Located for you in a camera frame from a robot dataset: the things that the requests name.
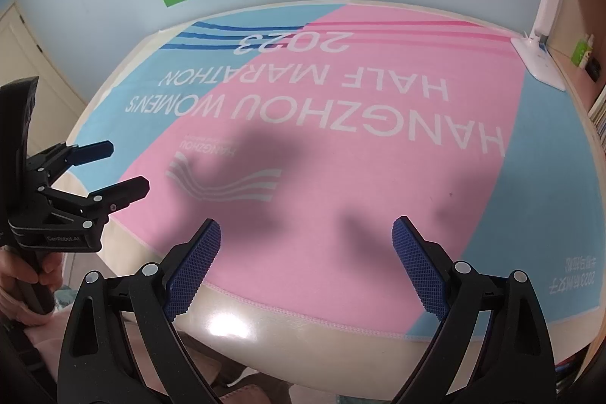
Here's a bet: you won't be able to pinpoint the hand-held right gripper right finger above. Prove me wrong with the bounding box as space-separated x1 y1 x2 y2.
391 216 556 404

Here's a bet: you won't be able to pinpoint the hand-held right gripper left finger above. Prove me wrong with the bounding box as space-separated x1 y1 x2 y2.
59 218 223 404

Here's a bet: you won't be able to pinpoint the pink blue printed towel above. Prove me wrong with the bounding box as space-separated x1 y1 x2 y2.
71 0 606 341

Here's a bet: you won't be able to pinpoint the white desk lamp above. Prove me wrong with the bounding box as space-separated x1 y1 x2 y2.
510 0 569 92

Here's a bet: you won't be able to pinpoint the person's trouser legs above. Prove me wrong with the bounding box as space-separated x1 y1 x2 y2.
182 334 342 404

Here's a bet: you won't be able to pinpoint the wooden bookshelf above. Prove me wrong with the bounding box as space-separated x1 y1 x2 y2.
551 0 606 149

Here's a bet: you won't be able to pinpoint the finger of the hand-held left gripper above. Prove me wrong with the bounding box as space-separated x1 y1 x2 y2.
40 176 151 228
26 141 116 188

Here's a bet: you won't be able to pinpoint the person's left hand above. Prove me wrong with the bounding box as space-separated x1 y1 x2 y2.
0 247 64 326

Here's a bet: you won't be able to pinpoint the cream door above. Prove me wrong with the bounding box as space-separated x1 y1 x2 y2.
0 1 88 140

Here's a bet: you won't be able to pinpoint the green bottle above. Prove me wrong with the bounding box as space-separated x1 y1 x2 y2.
570 37 588 66

